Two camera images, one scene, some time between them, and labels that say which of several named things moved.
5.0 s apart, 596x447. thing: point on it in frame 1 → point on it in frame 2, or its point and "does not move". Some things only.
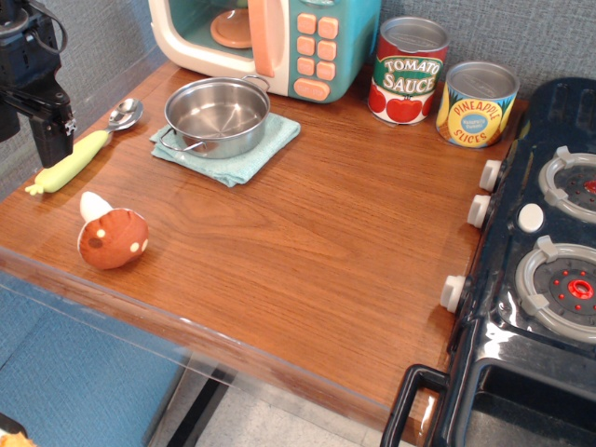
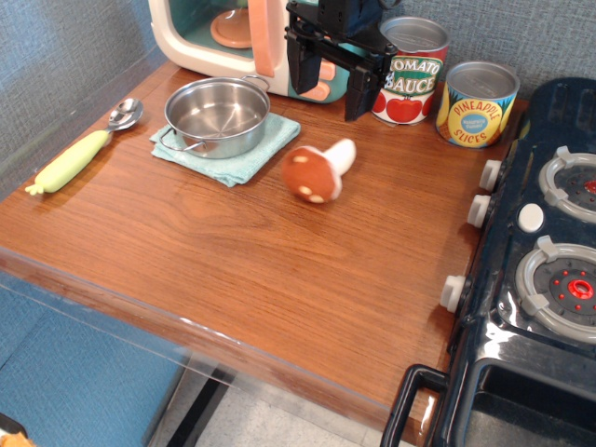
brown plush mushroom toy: [110, 238] → [315, 175]
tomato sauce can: [412, 53] does not move
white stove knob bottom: [452, 292] does not move
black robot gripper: [33, 34] → [347, 32]
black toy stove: [521, 370] does not move
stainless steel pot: [227, 115] does not move
